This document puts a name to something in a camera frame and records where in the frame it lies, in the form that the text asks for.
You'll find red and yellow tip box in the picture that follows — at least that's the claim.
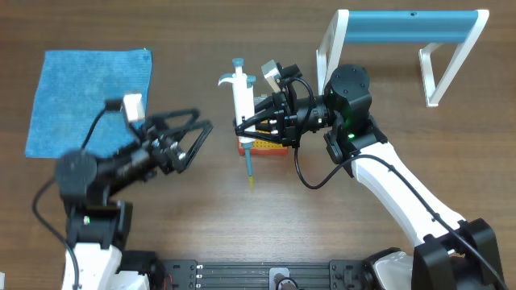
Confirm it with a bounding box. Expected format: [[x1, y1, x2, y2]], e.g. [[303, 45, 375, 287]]
[[236, 94, 290, 158]]

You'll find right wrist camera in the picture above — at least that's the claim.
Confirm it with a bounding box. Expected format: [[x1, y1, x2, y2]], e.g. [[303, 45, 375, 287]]
[[260, 59, 284, 92]]

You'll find mounting rail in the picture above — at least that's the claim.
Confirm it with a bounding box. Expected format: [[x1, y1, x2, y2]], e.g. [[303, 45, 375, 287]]
[[156, 259, 374, 290]]

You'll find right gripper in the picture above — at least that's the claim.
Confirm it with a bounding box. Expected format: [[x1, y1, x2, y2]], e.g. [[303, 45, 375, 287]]
[[234, 63, 304, 148]]

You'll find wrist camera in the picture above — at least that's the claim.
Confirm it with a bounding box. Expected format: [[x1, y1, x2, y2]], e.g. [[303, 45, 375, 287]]
[[260, 59, 284, 92], [122, 92, 147, 123]]

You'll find blue cloth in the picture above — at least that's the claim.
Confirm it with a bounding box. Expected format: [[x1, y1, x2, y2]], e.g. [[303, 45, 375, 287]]
[[23, 48, 154, 160]]

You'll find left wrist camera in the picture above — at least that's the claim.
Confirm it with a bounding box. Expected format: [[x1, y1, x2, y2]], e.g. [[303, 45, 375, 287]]
[[122, 92, 147, 123]]

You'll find white pipette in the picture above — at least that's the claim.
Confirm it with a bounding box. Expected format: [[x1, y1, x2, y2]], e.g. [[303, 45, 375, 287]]
[[218, 57, 257, 193]]

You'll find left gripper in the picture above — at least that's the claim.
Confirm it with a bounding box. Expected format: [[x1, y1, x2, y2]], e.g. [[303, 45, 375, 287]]
[[139, 107, 214, 175]]

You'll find white and blue stand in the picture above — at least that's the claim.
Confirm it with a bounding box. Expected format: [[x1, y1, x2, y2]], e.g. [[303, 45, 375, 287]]
[[315, 8, 490, 108]]

